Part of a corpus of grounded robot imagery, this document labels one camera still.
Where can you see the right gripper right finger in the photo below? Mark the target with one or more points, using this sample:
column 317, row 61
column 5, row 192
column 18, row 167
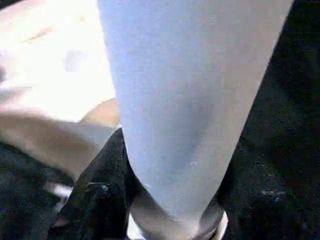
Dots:
column 255, row 205

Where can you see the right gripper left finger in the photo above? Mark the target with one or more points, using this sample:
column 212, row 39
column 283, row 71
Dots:
column 97, row 200

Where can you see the white plastic table leg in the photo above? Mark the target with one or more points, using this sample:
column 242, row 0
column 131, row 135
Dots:
column 190, row 100

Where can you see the white plastic table top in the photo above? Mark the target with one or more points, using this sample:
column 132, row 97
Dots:
column 55, row 75

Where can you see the black mat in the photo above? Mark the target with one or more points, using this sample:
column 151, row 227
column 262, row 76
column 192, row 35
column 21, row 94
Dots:
column 295, row 75

